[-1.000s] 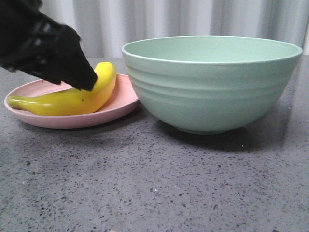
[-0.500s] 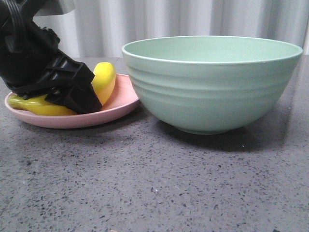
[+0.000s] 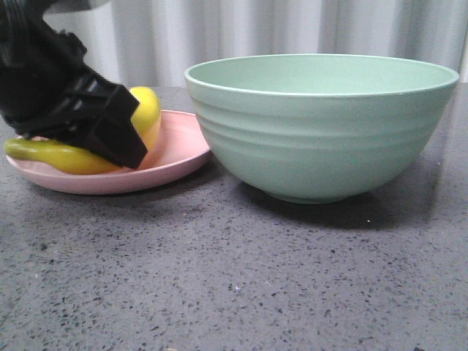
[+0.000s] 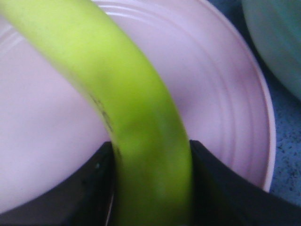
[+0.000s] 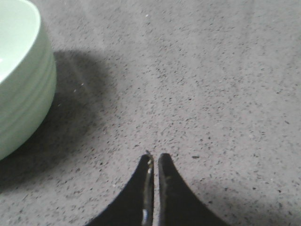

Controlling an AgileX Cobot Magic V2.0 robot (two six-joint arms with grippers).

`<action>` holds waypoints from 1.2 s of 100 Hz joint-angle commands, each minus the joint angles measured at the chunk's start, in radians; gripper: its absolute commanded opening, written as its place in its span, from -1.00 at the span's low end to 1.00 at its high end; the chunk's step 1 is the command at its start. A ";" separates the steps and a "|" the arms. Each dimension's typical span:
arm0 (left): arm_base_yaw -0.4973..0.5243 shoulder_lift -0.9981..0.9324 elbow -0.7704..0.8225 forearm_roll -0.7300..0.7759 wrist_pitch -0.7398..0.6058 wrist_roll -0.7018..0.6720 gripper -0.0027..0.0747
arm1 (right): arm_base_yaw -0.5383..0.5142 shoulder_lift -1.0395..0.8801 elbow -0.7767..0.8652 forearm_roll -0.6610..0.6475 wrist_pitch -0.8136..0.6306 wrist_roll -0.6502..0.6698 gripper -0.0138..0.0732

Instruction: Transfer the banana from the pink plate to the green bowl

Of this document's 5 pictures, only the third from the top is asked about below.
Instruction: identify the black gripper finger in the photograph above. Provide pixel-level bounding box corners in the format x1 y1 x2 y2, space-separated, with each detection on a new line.
12 75 148 169

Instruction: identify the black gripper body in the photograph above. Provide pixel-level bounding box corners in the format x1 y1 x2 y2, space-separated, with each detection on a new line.
0 0 102 127

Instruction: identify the green bowl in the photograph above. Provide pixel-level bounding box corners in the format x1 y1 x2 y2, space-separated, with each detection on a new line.
185 53 459 203

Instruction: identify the yellow plastic banana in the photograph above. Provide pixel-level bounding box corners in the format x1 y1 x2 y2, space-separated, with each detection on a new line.
4 86 162 176

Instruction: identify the pink plate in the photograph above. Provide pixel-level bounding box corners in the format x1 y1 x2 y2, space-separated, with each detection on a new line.
6 110 211 195

